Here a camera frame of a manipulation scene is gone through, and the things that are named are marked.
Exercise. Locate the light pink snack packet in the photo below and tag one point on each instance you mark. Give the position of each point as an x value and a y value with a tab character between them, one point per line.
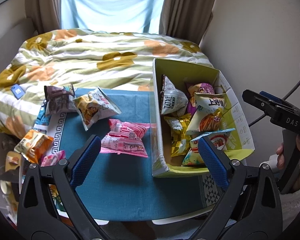
52	158

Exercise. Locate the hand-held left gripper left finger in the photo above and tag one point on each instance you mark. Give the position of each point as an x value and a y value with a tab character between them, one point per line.
86	155

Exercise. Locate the cream fries snack packet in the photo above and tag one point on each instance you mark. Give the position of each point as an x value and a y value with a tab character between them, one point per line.
207	115

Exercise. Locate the blue patterned table mat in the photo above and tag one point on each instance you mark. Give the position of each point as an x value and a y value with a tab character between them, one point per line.
130	185

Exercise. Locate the blue phone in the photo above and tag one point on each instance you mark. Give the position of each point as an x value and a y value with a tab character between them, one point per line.
17	91

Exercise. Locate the purple snack packet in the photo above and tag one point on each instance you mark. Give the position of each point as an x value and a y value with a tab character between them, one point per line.
205	88

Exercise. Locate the brown curtain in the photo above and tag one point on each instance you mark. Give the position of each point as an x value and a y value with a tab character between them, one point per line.
187	10
43	5

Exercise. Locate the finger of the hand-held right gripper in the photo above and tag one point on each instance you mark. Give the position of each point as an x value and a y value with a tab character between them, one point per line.
257	101
272	97

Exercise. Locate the white red blue snack packet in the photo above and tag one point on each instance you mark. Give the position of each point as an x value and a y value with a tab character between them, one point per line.
215	137

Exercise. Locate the blue patterned snack packet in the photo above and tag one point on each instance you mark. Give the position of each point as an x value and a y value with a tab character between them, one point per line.
41	116

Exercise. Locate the person's right hand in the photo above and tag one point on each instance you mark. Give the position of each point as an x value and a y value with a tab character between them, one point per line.
280	157

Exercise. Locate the dark brown snack packet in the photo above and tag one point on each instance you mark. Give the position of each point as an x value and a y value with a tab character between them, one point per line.
58	98

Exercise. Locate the floral striped blanket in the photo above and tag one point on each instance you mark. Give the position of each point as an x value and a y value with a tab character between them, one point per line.
77	60

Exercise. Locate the green cardboard box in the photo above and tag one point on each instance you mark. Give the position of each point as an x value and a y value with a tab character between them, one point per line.
240	127

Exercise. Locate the light blue window cloth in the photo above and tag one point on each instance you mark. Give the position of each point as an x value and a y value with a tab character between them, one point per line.
112	7

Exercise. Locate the white black snack packet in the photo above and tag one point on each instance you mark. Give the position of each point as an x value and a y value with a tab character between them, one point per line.
173	96

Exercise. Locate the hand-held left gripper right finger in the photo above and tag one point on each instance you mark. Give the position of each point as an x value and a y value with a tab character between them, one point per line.
212	160

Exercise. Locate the white yellow snack packet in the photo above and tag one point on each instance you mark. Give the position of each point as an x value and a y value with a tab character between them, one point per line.
93	107

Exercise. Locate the beige headboard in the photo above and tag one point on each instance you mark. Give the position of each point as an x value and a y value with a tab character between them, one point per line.
10	42

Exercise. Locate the person's right forearm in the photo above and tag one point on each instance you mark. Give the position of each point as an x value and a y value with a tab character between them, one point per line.
296	205

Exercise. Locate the orange snack packet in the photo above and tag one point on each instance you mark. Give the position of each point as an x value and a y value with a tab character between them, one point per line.
33	143

